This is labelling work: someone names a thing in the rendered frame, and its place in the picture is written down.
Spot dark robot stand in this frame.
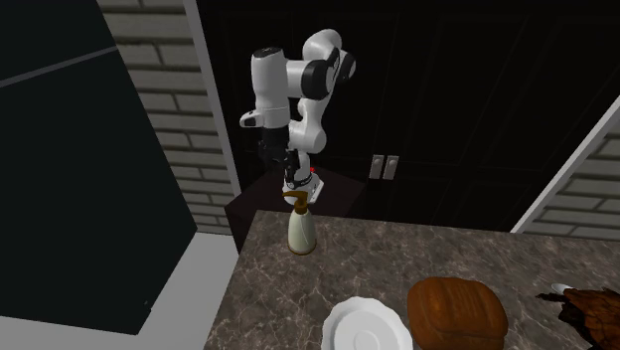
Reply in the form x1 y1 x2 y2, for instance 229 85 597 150
224 164 368 254

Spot cream soap dispenser brown pump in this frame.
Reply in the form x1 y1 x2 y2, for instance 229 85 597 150
281 189 319 257

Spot white scalloped plate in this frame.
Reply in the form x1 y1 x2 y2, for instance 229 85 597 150
320 295 414 350

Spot black refrigerator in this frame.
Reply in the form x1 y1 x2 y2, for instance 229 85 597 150
0 0 199 337

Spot brown bread loaf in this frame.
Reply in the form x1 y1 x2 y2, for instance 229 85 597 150
405 276 511 350

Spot brown ragged lump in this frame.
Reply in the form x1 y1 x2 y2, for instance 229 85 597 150
535 286 620 350

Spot dark cabinet with grey handles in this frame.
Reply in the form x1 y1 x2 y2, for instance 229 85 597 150
195 0 620 233

